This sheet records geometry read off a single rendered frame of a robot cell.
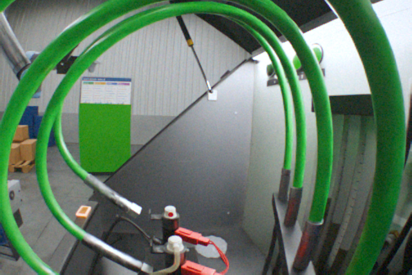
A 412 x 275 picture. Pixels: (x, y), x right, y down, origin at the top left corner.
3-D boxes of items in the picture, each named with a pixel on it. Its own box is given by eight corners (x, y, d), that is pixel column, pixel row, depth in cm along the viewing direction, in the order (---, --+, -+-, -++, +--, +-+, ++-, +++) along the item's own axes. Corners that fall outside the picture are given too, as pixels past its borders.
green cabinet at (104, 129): (127, 162, 415) (127, 104, 408) (131, 175, 339) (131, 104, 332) (86, 163, 372) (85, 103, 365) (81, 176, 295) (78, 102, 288)
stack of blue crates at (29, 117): (18, 145, 417) (17, 105, 411) (26, 142, 463) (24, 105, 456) (49, 147, 458) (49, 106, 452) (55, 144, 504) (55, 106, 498)
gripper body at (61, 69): (80, 75, 76) (55, 73, 68) (82, 56, 75) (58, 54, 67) (82, 75, 71) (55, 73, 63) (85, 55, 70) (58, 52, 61)
